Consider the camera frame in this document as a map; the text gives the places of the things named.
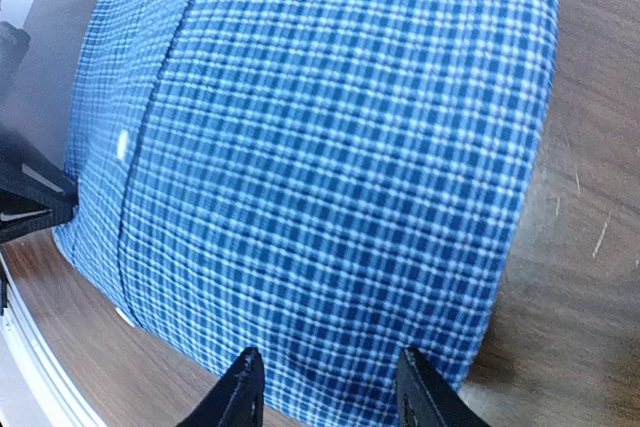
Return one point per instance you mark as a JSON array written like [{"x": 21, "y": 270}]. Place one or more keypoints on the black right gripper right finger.
[{"x": 425, "y": 399}]

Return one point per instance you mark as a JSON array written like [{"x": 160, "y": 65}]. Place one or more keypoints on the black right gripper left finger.
[{"x": 237, "y": 398}]

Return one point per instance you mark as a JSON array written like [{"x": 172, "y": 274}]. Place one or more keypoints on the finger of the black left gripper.
[
  {"x": 24, "y": 166},
  {"x": 25, "y": 217}
]

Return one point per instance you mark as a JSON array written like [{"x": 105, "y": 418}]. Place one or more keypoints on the blue plaid long sleeve shirt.
[{"x": 330, "y": 181}]

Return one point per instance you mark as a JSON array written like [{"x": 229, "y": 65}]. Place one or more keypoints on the front aluminium rail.
[{"x": 39, "y": 392}]

